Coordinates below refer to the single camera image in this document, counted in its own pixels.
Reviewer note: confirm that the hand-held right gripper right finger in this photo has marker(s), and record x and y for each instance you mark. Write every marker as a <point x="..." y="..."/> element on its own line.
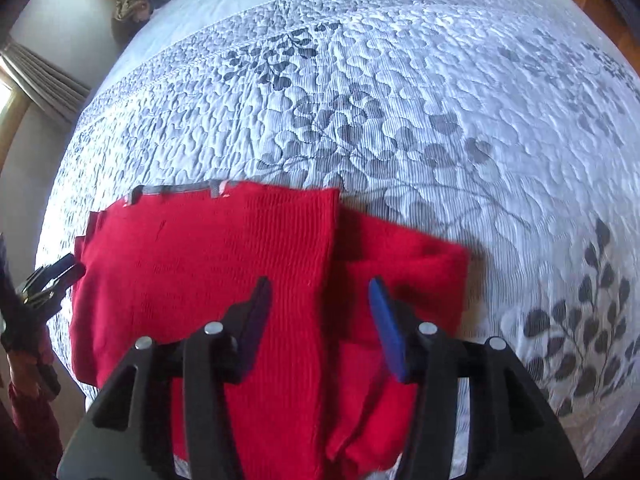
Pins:
<point x="387" y="325"/>

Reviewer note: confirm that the window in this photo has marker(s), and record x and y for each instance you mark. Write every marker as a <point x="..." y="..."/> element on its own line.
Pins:
<point x="5" y="105"/>

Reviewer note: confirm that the grey striped curtain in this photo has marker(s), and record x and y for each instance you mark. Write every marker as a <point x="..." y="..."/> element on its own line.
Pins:
<point x="45" y="85"/>

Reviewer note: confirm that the person's left forearm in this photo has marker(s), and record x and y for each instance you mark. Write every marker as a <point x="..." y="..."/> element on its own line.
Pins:
<point x="35" y="420"/>

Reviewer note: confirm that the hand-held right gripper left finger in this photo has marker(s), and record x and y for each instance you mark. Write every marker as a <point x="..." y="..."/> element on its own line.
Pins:
<point x="255" y="320"/>

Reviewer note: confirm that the red knitted sweater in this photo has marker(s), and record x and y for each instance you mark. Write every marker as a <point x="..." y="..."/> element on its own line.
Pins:
<point x="200" y="260"/>

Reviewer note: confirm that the grey leaf-print quilt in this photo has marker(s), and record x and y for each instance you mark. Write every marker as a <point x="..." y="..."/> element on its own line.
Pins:
<point x="400" y="110"/>

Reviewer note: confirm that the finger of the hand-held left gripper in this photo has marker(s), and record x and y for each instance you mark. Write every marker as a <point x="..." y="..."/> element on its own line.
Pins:
<point x="62" y="266"/>
<point x="47" y="300"/>

